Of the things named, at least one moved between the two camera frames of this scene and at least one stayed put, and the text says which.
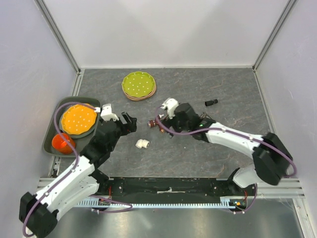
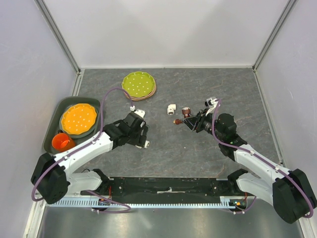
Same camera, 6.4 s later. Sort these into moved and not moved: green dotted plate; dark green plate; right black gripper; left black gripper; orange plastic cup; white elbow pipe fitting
Moved: right black gripper; left black gripper
Not moved: dark green plate; green dotted plate; white elbow pipe fitting; orange plastic cup
